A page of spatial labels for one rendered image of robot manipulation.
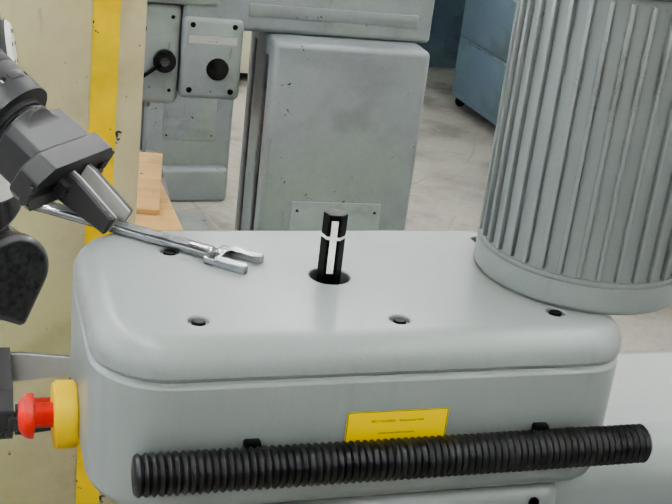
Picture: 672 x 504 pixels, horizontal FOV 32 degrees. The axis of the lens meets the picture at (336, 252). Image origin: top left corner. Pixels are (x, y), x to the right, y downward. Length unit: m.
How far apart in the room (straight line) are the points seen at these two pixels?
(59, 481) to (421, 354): 2.27
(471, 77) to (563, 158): 8.30
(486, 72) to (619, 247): 8.05
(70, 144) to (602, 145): 0.48
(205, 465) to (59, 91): 1.89
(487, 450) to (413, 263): 0.21
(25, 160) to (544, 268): 0.48
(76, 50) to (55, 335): 0.71
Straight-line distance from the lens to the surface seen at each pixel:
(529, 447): 1.01
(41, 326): 2.95
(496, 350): 0.99
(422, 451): 0.97
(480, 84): 9.16
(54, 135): 1.12
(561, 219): 1.04
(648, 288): 1.08
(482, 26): 9.19
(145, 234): 1.09
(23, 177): 1.08
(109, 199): 1.12
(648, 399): 1.23
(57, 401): 1.04
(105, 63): 2.73
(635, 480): 1.16
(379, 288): 1.04
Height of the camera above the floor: 2.30
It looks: 22 degrees down
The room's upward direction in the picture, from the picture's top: 7 degrees clockwise
